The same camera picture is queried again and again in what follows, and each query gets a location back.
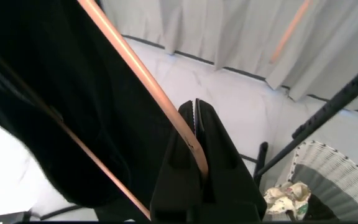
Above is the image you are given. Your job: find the pink clothes hanger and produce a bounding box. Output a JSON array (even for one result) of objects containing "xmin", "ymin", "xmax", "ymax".
[
  {"xmin": 268, "ymin": 0, "xmax": 313, "ymax": 65},
  {"xmin": 47, "ymin": 0, "xmax": 210, "ymax": 221}
]

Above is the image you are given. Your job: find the black t-shirt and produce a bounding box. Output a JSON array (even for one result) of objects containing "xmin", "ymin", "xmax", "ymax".
[{"xmin": 0, "ymin": 0, "xmax": 180, "ymax": 222}]

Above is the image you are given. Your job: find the white laundry basket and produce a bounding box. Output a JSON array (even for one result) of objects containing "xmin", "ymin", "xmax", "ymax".
[{"xmin": 286, "ymin": 140, "xmax": 358, "ymax": 222}]

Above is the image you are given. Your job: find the cream printed garment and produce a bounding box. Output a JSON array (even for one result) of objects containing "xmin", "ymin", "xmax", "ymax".
[{"xmin": 262, "ymin": 181, "xmax": 313, "ymax": 222}]

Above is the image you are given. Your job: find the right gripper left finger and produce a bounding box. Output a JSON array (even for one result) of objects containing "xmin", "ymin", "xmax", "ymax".
[{"xmin": 150, "ymin": 100, "xmax": 203, "ymax": 222}]

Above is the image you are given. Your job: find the black clothes rack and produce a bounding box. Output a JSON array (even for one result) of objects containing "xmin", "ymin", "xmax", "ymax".
[{"xmin": 239, "ymin": 55, "xmax": 358, "ymax": 187}]

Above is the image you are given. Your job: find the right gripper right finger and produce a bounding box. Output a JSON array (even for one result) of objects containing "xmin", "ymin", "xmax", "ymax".
[{"xmin": 195, "ymin": 98, "xmax": 267, "ymax": 222}]

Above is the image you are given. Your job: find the white curtain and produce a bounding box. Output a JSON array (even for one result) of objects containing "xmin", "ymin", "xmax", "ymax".
[{"xmin": 99, "ymin": 0, "xmax": 358, "ymax": 130}]

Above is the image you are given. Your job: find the black cable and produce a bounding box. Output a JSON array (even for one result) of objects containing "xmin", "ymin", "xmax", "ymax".
[{"xmin": 29, "ymin": 204, "xmax": 85, "ymax": 221}]

